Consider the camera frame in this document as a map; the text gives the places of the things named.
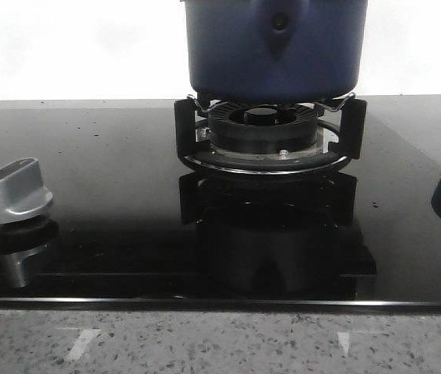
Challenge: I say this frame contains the blue cooking pot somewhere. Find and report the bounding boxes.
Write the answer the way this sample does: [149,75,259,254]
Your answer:
[184,0,368,104]

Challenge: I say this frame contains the black glass gas cooktop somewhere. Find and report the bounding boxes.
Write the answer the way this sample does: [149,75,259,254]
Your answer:
[0,96,441,312]

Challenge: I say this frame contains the black pot support grate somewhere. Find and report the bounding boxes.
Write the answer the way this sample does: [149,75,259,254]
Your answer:
[174,93,367,178]

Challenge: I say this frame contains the black round gas burner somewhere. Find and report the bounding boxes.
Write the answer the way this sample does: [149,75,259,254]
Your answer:
[194,102,325,164]

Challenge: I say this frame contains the silver stove control knob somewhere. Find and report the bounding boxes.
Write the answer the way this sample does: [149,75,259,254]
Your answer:
[0,157,54,224]

